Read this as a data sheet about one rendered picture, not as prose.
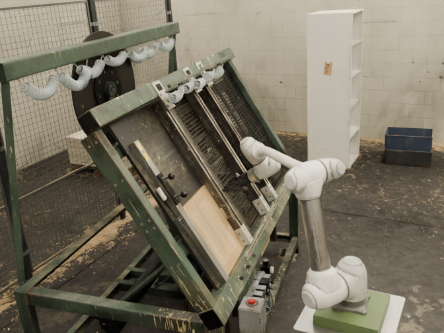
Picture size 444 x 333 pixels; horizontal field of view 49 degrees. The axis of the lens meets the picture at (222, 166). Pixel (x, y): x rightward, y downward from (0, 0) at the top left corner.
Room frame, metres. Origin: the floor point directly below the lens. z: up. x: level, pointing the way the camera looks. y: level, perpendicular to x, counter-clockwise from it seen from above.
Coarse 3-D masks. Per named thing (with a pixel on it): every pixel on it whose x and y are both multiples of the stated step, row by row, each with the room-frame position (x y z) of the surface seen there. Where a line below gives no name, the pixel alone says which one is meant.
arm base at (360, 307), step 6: (366, 294) 2.30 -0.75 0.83; (366, 300) 2.22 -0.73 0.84; (336, 306) 2.21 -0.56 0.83; (342, 306) 2.20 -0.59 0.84; (348, 306) 2.18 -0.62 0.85; (354, 306) 2.17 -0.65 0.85; (360, 306) 2.18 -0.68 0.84; (366, 306) 2.19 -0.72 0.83; (354, 312) 2.16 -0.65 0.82; (360, 312) 2.15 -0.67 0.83; (366, 312) 2.14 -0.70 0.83
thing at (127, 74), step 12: (96, 36) 3.45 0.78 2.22; (84, 60) 3.28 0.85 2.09; (72, 72) 3.16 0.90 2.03; (108, 72) 3.52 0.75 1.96; (120, 72) 3.68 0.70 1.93; (132, 72) 3.84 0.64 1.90; (96, 84) 3.36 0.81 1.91; (108, 84) 3.44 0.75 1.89; (120, 84) 3.66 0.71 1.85; (132, 84) 3.82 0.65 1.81; (72, 96) 3.12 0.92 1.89; (84, 96) 3.22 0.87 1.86; (96, 96) 3.34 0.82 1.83; (84, 108) 3.20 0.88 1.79; (108, 132) 3.42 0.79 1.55
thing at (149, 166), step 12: (132, 144) 2.58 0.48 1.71; (144, 156) 2.56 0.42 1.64; (156, 168) 2.58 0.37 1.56; (156, 180) 2.54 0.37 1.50; (168, 204) 2.51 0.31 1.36; (180, 204) 2.54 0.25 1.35; (192, 228) 2.48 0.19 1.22; (192, 240) 2.47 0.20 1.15; (204, 240) 2.49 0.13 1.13; (204, 252) 2.45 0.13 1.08; (216, 264) 2.44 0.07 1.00; (216, 276) 2.43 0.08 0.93; (228, 276) 2.45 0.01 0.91
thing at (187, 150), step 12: (156, 84) 3.01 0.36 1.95; (180, 84) 2.97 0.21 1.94; (156, 108) 2.99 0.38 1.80; (168, 108) 2.94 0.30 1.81; (168, 120) 2.96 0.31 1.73; (168, 132) 2.97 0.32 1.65; (180, 132) 2.95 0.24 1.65; (180, 144) 2.94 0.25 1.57; (192, 156) 2.92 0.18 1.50; (192, 168) 2.92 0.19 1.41; (204, 168) 2.91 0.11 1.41; (204, 180) 2.89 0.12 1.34; (216, 192) 2.87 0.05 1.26; (228, 204) 2.88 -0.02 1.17; (228, 216) 2.84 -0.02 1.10; (240, 228) 2.81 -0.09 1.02; (240, 240) 2.82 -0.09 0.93
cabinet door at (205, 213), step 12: (204, 192) 2.84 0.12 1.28; (192, 204) 2.66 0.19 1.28; (204, 204) 2.76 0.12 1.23; (216, 204) 2.86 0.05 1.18; (192, 216) 2.59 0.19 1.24; (204, 216) 2.68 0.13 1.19; (216, 216) 2.78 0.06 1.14; (204, 228) 2.61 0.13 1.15; (216, 228) 2.70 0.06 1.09; (228, 228) 2.80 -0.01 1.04; (216, 240) 2.62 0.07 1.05; (228, 240) 2.72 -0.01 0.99; (216, 252) 2.55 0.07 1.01; (228, 252) 2.64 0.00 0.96; (240, 252) 2.73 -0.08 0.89; (228, 264) 2.56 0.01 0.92
